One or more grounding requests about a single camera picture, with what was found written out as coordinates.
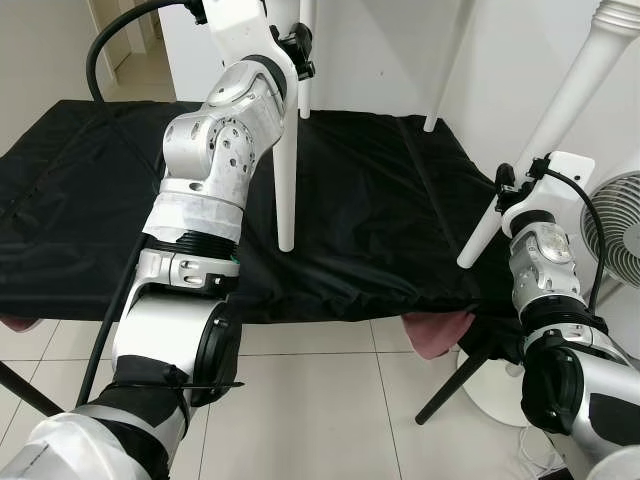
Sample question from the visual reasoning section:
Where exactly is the white round fan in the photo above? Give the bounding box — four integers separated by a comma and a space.
580, 170, 640, 291

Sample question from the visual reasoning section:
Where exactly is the black table cloth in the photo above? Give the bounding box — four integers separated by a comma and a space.
0, 98, 521, 326

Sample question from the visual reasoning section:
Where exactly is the pink cloth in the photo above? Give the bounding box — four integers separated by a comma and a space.
403, 310, 477, 361

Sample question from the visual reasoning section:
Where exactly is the white round floor base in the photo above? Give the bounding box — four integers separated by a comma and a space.
468, 350, 533, 429

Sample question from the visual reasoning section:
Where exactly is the black metal table leg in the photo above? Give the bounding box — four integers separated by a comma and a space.
415, 345, 493, 426
0, 360, 67, 419

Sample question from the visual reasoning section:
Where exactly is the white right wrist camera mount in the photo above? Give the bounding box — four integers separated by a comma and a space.
500, 150, 597, 237

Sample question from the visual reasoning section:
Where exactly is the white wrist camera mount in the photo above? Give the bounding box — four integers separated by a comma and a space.
500, 150, 597, 237
203, 0, 301, 79

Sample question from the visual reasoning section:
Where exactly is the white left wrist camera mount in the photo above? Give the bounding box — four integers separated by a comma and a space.
203, 0, 301, 79

